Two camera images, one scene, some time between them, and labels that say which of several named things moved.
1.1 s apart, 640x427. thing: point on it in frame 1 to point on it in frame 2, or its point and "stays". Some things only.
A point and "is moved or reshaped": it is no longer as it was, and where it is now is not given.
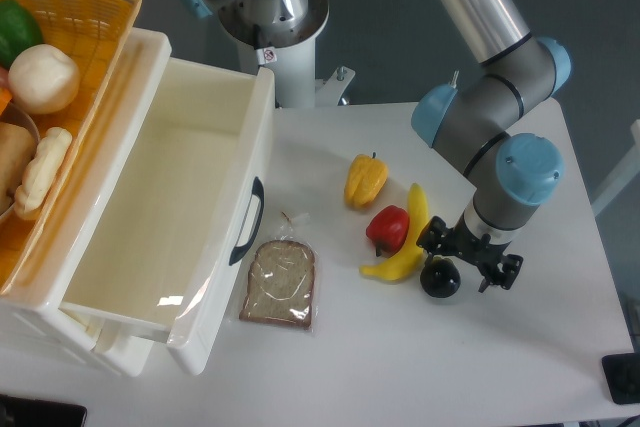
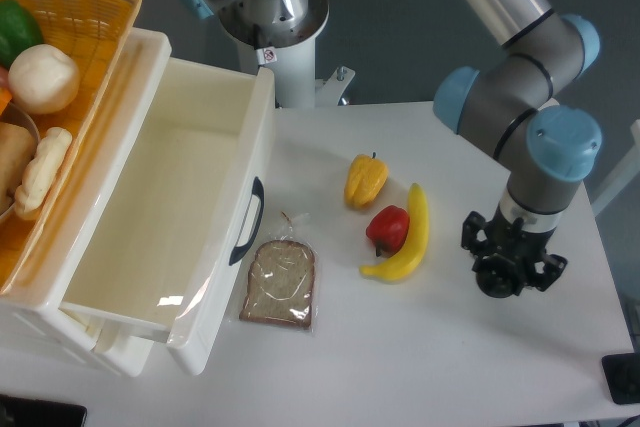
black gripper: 479,249 to 510,241
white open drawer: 178,225 stays
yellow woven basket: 92,23 stays
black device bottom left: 23,412 stays
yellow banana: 419,214 stays
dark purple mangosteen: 440,277 is moved or reshaped
